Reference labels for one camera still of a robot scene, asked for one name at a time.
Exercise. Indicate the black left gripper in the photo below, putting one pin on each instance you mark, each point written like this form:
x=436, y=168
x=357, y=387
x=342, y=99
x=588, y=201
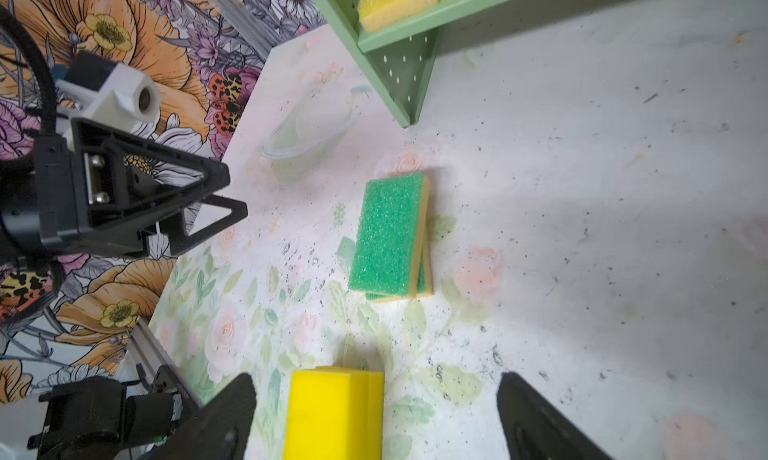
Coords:
x=104, y=195

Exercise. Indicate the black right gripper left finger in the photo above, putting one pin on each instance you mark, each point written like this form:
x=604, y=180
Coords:
x=220, y=430

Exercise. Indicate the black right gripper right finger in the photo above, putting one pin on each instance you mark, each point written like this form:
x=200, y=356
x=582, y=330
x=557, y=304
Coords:
x=534, y=429

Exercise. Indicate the green metal shelf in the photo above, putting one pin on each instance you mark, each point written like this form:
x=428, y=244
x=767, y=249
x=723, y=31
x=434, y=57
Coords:
x=398, y=60

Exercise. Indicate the yellow sponge lying alone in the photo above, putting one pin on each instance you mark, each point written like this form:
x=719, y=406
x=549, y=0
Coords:
x=335, y=413

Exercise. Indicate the green-yellow sponge in stack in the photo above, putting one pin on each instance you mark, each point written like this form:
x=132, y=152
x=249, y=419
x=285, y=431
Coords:
x=424, y=287

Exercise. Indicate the aluminium rail frame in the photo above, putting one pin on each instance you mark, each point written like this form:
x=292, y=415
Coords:
x=154, y=370

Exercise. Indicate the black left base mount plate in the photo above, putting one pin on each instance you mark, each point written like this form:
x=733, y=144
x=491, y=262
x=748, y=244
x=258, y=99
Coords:
x=96, y=418

